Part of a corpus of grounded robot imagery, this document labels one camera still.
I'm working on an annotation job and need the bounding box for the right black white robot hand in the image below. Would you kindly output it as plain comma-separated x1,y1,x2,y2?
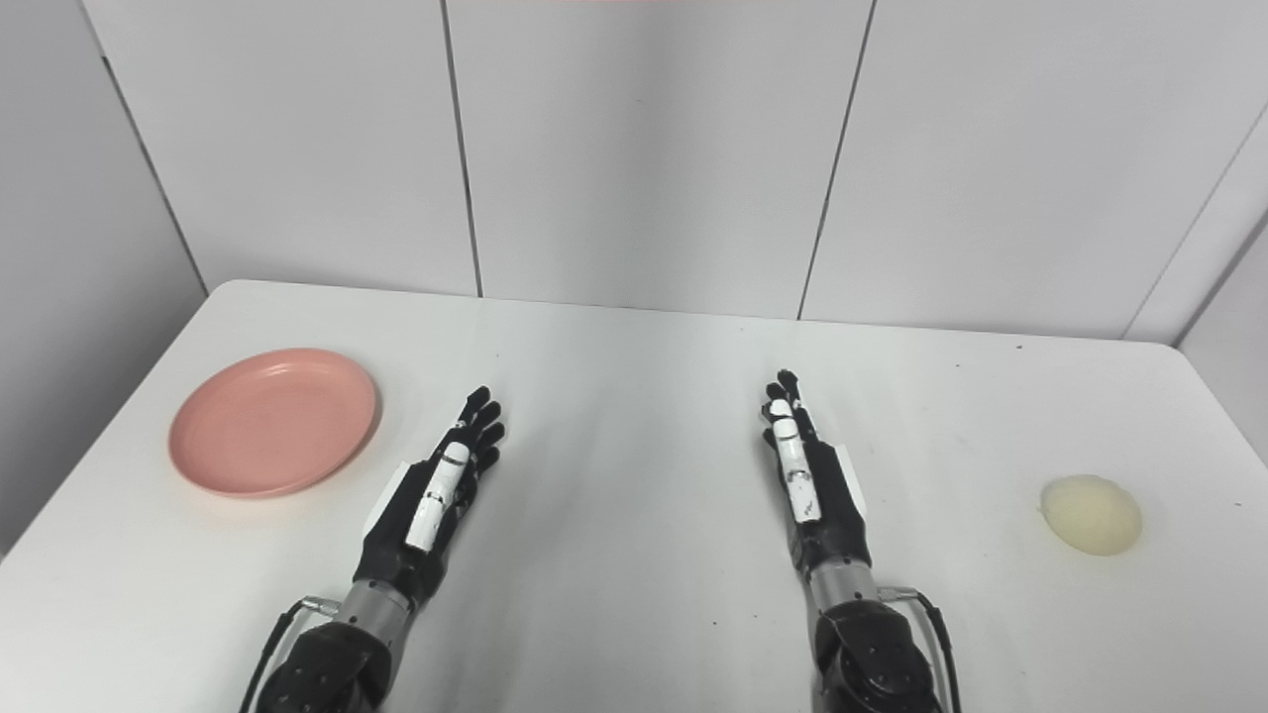
761,369,875,583

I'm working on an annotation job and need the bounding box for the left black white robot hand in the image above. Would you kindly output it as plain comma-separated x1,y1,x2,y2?
353,386,506,608

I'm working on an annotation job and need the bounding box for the pink round plate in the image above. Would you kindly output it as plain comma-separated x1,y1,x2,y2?
167,348,379,499

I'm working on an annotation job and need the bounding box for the cream steamed bun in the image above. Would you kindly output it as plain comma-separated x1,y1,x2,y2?
1039,474,1143,558

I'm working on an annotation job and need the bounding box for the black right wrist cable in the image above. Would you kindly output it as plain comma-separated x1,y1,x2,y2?
878,585,964,713

